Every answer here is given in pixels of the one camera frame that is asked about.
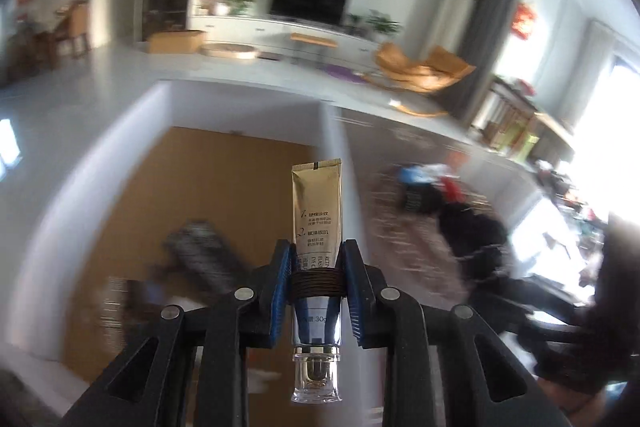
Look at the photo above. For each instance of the round beige floor mat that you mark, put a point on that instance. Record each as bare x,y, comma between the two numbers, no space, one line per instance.
230,51

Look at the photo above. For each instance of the large green potted plant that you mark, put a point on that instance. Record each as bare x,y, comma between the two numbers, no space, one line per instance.
384,23

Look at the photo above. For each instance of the purple floor mat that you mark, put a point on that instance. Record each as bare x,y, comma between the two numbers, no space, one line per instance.
342,73

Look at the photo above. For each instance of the white storage box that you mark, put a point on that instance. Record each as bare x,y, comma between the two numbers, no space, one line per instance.
100,167

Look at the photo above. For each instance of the white tower air conditioner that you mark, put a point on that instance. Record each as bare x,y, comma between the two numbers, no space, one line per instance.
456,12

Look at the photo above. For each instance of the red snack packet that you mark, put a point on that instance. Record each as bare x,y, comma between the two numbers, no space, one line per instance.
451,187

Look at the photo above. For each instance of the black printed cardboard box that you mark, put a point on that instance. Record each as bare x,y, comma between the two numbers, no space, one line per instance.
417,199

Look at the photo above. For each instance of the grey curtain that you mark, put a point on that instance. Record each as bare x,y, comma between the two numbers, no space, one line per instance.
492,22

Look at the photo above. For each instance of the orange lounge chair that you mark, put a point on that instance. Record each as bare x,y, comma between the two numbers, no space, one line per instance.
420,69

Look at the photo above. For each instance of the red wall decoration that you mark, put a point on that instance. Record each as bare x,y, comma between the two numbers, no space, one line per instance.
523,21

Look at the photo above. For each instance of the flat screen television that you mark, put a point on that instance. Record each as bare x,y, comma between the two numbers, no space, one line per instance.
309,1

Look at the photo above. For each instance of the person's right forearm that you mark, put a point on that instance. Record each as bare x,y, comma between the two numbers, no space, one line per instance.
575,399

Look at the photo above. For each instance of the wooden railing furniture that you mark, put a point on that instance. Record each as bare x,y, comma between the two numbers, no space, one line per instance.
520,122

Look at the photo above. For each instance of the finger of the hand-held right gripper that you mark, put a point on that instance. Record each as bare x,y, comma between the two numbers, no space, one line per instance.
550,337
545,292

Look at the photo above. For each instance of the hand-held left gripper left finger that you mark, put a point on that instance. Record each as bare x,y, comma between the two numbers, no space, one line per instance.
280,302

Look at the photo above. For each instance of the dark patterned glass desktop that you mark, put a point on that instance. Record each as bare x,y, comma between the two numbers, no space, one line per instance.
380,147

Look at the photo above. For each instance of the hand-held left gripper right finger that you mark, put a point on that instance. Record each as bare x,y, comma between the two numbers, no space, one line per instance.
350,302

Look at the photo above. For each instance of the wooden dining chairs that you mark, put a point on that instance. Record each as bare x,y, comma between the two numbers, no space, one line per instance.
65,32

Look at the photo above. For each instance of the brown cardboard box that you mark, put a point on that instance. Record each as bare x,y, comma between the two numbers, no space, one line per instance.
177,41

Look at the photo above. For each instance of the gold cosmetic tube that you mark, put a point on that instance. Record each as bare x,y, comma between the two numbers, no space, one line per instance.
316,207

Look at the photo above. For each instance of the bushy green potted plant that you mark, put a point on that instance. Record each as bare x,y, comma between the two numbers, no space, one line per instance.
242,1

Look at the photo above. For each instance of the wooden stool with black legs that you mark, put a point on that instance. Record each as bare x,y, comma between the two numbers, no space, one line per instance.
312,39

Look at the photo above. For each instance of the white television cabinet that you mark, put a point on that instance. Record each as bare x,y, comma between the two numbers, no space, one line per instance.
240,32

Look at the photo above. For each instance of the rhinestone bow hair claw clip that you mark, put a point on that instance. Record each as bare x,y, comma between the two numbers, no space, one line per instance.
205,252

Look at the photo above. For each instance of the small green potted plant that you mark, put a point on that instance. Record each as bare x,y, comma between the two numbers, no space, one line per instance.
354,22

